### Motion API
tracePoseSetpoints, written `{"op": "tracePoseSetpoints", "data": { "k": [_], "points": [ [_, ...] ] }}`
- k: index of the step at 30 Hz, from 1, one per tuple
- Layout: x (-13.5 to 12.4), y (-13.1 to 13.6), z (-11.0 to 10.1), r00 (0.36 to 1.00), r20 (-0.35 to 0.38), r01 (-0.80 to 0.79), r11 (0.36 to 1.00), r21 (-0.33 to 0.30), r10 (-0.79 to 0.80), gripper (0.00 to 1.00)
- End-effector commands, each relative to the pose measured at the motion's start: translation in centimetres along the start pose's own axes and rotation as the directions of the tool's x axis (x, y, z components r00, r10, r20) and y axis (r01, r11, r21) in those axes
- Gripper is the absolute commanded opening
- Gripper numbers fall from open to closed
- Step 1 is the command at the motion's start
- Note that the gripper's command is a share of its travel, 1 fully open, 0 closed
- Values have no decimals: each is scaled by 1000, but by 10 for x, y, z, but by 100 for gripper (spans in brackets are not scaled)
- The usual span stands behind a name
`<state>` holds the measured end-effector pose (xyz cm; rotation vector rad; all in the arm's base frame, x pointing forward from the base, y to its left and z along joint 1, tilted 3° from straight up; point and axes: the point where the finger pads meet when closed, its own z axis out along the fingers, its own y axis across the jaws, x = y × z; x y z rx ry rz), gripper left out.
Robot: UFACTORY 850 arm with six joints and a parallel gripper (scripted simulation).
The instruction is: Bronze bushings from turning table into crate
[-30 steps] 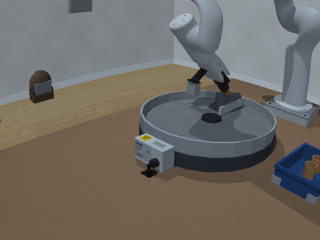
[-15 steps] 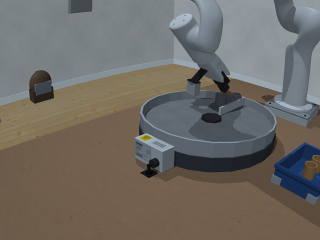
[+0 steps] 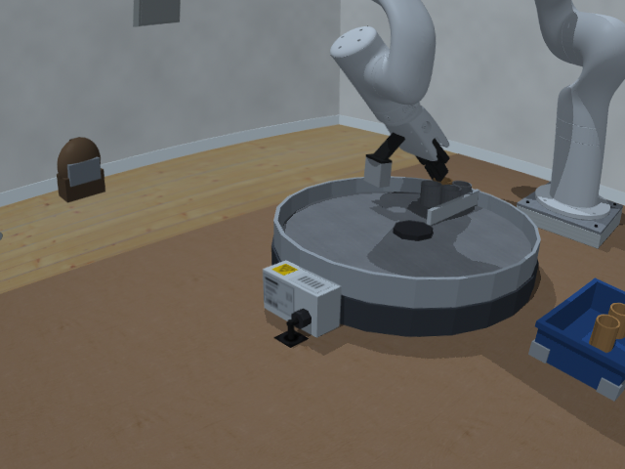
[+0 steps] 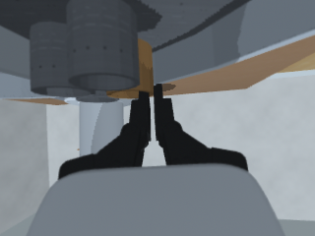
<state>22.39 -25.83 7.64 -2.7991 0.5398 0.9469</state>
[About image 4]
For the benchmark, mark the bronze bushing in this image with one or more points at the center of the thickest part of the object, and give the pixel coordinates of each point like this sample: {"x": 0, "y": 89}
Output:
{"x": 146, "y": 74}

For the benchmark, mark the grey cylinder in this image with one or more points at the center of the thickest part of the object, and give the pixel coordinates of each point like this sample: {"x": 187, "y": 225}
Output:
{"x": 99, "y": 97}
{"x": 102, "y": 45}
{"x": 48, "y": 62}

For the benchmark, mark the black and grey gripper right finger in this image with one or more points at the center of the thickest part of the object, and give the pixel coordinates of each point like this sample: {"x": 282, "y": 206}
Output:
{"x": 179, "y": 147}

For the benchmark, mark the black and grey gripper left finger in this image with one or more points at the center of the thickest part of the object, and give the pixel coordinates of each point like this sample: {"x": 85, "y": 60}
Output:
{"x": 127, "y": 150}

